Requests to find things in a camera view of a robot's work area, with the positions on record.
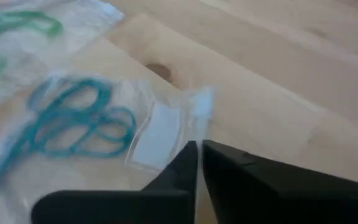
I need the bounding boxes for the clear plastic zip bag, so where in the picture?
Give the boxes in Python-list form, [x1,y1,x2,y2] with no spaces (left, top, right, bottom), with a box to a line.
[0,0,126,103]
[0,73,216,224]

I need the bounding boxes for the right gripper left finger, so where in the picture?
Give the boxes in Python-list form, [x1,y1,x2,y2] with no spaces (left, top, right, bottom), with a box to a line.
[31,140,198,224]

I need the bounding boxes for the green rubber band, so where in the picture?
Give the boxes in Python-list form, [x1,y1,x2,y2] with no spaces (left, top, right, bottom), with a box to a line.
[0,11,64,40]

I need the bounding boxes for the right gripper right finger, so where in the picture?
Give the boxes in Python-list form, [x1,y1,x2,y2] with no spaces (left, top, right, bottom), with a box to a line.
[202,139,358,224]

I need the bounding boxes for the teal rubber band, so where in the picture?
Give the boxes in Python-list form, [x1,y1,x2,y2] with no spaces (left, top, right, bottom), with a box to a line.
[70,105,137,158]
[26,77,113,156]
[0,107,74,224]

